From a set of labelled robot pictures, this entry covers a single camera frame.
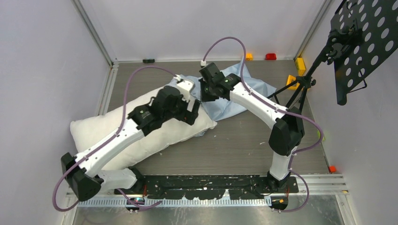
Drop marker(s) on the yellow block on rail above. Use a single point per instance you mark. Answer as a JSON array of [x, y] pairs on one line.
[[300, 66]]

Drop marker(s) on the green block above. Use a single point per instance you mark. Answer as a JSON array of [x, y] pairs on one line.
[[319, 136]]

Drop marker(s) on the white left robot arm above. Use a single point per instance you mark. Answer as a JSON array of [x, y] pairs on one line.
[[83, 172]]

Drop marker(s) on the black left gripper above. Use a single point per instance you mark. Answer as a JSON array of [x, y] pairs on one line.
[[188, 116]]

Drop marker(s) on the slotted cable duct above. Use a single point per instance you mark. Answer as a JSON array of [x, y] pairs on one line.
[[184, 202]]

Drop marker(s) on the black perforated stand plate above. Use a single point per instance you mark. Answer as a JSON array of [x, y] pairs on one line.
[[364, 33]]

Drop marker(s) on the orange toy block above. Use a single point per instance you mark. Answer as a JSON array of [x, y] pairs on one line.
[[248, 57]]

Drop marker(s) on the red toy block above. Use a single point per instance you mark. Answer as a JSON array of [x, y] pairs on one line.
[[270, 56]]

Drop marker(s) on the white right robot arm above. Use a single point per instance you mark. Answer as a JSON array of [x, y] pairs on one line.
[[287, 130]]

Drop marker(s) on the yellow block near tripod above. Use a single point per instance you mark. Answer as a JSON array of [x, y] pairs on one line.
[[292, 83]]

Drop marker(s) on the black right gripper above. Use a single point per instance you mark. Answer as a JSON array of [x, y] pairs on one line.
[[204, 97]]

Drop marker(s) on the light blue pillowcase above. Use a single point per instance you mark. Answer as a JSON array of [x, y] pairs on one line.
[[243, 97]]

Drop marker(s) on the white pillow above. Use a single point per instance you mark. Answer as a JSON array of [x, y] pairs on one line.
[[90, 131]]

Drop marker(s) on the small orange block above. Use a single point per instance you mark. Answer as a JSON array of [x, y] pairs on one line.
[[332, 169]]

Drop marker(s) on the black tripod stand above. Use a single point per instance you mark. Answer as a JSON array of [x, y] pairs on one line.
[[301, 87]]

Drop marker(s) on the small black wall object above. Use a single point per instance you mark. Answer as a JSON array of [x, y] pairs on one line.
[[148, 61]]

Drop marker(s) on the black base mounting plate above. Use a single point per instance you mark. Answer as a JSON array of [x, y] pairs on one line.
[[210, 187]]

